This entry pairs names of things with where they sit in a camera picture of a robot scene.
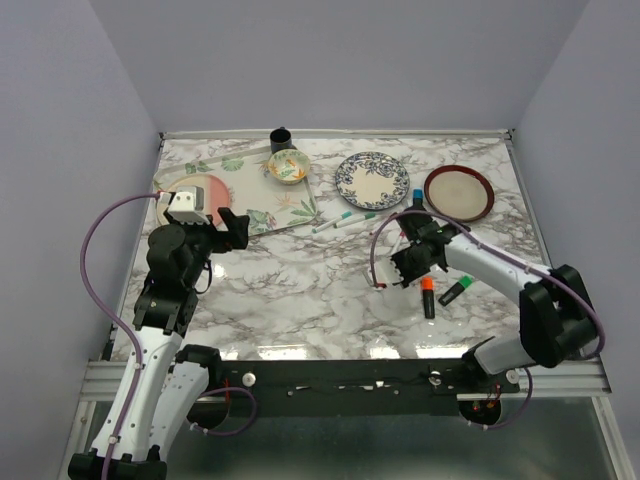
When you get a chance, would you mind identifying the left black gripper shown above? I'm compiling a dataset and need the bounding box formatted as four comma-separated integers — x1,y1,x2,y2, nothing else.
164,206,250,288

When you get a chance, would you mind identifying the orange black highlighter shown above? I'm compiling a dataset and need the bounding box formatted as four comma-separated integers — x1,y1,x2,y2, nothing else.
421,276,435,320

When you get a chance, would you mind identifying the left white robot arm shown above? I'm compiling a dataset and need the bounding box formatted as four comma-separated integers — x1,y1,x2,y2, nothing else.
68,207,250,479

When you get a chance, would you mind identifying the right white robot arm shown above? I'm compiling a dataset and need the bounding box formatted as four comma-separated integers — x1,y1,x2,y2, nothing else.
390,211,602,392

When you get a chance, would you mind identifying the pink cream round plate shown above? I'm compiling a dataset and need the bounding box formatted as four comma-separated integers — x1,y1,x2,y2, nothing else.
156,174,231,227

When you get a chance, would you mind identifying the floral rectangular tray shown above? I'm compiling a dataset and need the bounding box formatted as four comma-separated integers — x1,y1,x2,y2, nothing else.
153,147,317,236

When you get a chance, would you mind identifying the blue black highlighter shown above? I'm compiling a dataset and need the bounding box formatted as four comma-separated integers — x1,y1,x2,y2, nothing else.
411,188,424,211

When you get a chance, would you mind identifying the red rimmed brown plate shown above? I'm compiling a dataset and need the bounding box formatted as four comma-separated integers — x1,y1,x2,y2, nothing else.
423,165,495,222

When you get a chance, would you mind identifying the green black highlighter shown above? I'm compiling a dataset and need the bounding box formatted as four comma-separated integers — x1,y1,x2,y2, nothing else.
438,275,473,306

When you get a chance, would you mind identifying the green capped white marker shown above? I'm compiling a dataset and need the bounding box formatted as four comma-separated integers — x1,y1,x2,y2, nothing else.
334,212,376,229

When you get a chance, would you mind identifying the blue floral plate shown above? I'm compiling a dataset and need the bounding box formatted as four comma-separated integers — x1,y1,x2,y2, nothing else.
334,152,410,211

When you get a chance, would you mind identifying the floral yellow bowl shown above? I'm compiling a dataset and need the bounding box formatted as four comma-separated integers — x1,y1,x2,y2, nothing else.
267,149,311,185

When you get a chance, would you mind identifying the teal capped white marker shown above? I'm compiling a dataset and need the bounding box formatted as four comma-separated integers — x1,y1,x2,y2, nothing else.
312,211,352,234

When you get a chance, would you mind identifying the black cup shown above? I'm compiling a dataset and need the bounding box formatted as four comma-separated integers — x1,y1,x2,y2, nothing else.
269,127,293,154

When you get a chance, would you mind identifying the black mounting base bar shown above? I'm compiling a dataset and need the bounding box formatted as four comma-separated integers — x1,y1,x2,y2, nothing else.
214,358,520,418

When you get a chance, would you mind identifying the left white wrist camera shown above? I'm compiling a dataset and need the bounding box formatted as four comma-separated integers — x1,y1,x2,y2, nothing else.
164,185,209,225

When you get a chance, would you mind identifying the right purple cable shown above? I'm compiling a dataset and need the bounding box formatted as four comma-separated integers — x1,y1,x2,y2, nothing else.
369,209,606,361

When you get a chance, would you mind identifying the purple cable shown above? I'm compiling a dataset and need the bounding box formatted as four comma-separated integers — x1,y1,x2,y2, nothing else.
369,209,606,361
79,192,166,480

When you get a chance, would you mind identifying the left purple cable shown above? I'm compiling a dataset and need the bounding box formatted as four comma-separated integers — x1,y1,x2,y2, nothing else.
79,192,166,480

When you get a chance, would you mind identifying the aluminium frame rail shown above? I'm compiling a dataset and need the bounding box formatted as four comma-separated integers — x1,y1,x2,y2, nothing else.
80,361,127,402

